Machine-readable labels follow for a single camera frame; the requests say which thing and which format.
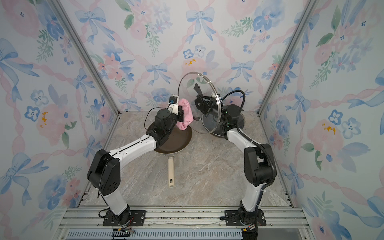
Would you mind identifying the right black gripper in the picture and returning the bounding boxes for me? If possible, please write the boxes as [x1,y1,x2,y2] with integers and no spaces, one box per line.
[196,96,228,126]

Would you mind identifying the glass pot lid black handle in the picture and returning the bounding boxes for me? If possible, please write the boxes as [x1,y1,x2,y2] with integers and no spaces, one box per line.
[178,72,222,134]

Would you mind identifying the pink cloth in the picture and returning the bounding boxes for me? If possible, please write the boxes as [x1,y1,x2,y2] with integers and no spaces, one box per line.
[177,99,194,131]

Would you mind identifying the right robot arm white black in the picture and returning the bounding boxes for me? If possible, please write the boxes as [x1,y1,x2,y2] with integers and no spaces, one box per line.
[195,94,277,229]

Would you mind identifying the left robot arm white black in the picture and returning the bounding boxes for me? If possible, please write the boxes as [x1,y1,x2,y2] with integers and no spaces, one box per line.
[87,107,185,226]

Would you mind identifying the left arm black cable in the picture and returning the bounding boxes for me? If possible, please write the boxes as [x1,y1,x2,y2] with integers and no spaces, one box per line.
[143,107,164,130]

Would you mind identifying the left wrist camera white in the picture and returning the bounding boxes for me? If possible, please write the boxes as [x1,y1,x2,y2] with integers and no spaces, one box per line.
[168,95,179,115]

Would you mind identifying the frying pan beige handle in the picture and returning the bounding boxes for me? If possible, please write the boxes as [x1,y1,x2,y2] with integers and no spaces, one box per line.
[146,116,193,189]

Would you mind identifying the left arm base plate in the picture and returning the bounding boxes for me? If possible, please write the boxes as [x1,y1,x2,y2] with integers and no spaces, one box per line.
[102,210,146,227]

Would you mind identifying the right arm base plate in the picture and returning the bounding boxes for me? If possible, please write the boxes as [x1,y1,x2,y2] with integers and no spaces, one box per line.
[220,210,267,227]

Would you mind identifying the aluminium mounting rail frame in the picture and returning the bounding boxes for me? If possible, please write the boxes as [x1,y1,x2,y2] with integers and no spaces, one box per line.
[53,206,315,240]

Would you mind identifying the right corner aluminium post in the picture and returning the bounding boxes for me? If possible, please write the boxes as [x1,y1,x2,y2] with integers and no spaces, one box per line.
[257,0,318,118]

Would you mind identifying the corner aluminium post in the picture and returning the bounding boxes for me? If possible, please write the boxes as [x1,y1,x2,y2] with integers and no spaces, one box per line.
[257,0,318,118]
[48,0,121,115]

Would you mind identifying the left corner aluminium post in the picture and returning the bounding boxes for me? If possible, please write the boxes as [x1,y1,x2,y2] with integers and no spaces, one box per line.
[48,0,121,115]

